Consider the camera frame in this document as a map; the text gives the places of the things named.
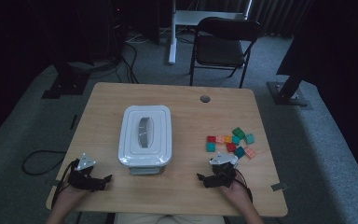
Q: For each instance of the dark curtain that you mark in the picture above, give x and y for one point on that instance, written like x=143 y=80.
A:
x=12 y=46
x=338 y=46

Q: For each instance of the black computer tower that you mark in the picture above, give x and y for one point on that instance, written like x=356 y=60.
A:
x=116 y=31

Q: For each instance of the red toy block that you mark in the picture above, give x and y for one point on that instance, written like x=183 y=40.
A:
x=231 y=147

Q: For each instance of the blue toy block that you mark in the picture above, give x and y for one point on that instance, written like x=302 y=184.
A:
x=239 y=152

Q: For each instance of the person's left hand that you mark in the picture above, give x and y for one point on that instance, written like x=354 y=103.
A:
x=73 y=196

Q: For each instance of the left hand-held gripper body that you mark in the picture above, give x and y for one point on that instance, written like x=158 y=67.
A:
x=80 y=179

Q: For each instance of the black strip on floor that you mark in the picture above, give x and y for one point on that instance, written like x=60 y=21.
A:
x=73 y=122

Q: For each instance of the pile of toy building blocks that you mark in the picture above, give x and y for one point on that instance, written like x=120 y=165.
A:
x=227 y=139

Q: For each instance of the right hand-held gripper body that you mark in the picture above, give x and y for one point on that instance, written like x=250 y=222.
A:
x=225 y=172

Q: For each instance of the pink toy block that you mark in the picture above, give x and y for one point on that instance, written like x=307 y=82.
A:
x=250 y=152

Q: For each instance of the light teal toy block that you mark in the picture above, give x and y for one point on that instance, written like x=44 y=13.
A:
x=249 y=138

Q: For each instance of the gray tape piece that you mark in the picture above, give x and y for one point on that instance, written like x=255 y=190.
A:
x=58 y=183
x=279 y=186

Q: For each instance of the white desk frame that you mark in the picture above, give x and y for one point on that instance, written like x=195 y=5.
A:
x=172 y=46

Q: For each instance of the black stand with gray base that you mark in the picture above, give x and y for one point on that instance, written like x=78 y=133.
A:
x=287 y=91

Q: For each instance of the person's right hand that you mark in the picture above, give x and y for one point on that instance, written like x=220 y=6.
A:
x=237 y=193

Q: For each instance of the black folding chair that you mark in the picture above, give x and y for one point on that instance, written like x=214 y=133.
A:
x=220 y=51

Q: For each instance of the black stand with square base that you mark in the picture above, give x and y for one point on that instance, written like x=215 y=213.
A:
x=68 y=84

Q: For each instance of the white storage box lid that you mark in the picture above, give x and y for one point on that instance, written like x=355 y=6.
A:
x=160 y=137

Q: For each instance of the green toy block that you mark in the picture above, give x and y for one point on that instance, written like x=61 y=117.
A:
x=238 y=132

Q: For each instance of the clear plastic storage box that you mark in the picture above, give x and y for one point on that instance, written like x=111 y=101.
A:
x=146 y=170

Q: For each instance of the gray pleated curtain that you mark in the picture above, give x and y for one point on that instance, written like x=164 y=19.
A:
x=276 y=15

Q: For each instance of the gray table grommet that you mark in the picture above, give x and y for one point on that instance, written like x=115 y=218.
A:
x=204 y=99

